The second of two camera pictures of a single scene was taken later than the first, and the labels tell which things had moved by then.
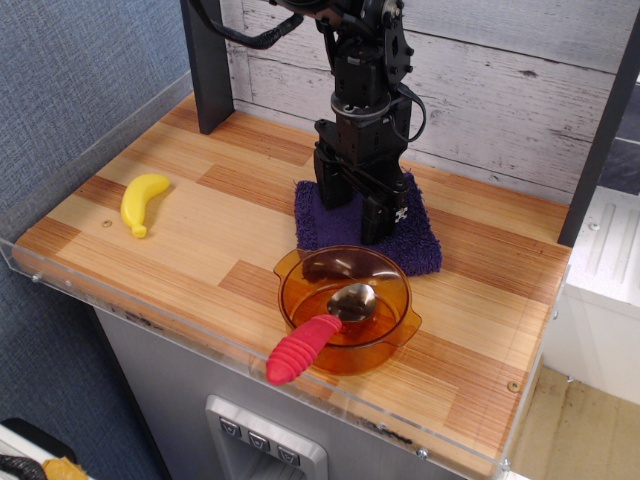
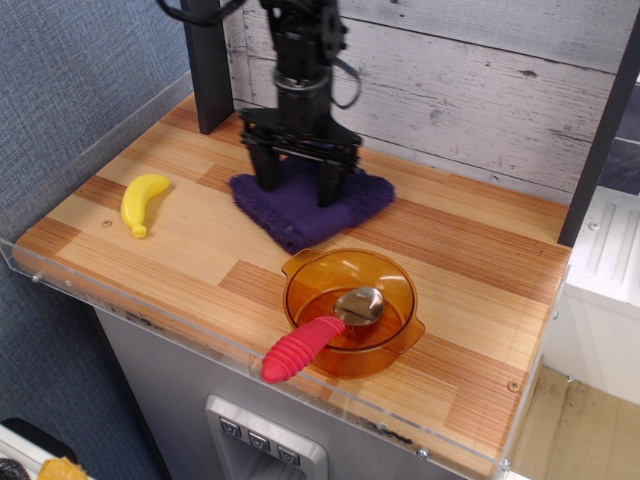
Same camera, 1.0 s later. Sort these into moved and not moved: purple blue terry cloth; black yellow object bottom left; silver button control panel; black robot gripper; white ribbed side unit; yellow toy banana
Moved: purple blue terry cloth; black robot gripper
Not moved: yellow toy banana; black yellow object bottom left; white ribbed side unit; silver button control panel
